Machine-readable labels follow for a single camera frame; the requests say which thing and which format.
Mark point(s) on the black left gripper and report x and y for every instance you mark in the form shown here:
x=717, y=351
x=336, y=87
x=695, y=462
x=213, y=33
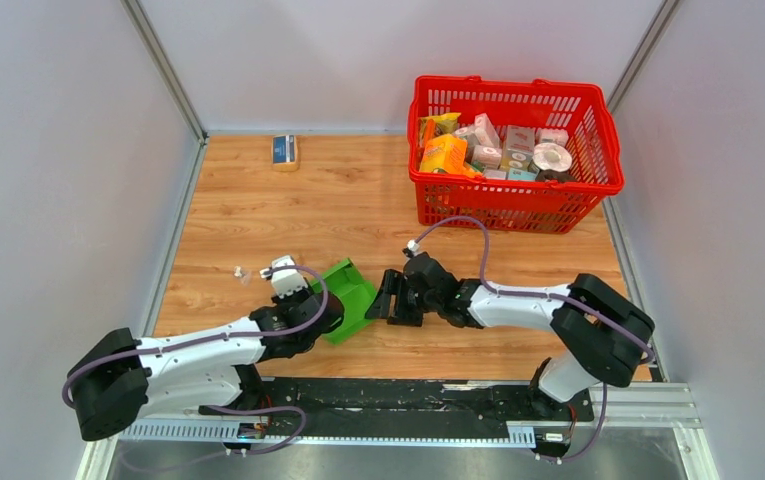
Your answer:
x=282, y=302

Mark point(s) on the red shopping basket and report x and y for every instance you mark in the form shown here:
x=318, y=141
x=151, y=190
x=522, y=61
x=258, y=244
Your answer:
x=507, y=191

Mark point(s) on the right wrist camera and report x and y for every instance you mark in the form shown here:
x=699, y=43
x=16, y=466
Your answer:
x=412, y=249

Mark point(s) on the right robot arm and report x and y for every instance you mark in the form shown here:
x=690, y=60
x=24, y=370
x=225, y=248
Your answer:
x=606, y=336

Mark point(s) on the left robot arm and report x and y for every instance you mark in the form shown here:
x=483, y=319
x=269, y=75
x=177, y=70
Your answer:
x=123, y=378

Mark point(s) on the pink white tissue pack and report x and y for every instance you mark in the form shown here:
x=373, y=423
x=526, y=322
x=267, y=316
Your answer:
x=485, y=131

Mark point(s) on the red white carton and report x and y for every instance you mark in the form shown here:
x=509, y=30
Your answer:
x=520, y=139

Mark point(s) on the green paper box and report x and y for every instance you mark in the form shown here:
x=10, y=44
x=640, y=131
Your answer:
x=356, y=294

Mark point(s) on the blue yellow sponge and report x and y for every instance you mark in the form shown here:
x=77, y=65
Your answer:
x=285, y=153

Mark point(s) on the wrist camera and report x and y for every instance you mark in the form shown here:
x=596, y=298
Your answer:
x=412, y=249
x=283, y=277

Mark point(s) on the small white plastic clip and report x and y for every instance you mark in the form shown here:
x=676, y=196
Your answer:
x=242, y=275

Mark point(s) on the orange snack box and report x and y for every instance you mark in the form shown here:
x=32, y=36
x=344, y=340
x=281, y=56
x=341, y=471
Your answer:
x=444, y=154

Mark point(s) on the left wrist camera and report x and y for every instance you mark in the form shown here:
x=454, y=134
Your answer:
x=283, y=277

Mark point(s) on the yellow snack bag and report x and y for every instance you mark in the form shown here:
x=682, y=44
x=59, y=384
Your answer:
x=432, y=126

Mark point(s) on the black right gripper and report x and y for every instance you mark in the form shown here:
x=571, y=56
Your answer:
x=380, y=308

